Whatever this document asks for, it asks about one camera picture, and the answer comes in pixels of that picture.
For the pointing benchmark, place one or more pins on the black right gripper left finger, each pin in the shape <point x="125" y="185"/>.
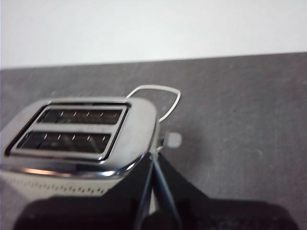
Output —
<point x="129" y="182"/>

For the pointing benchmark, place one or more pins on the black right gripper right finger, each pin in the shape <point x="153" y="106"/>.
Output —
<point x="177" y="184"/>

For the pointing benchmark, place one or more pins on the pale toaster lever knob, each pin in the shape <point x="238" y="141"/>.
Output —
<point x="173" y="139"/>

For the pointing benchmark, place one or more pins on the cream and chrome toaster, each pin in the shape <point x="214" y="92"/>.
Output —
<point x="140" y="124"/>

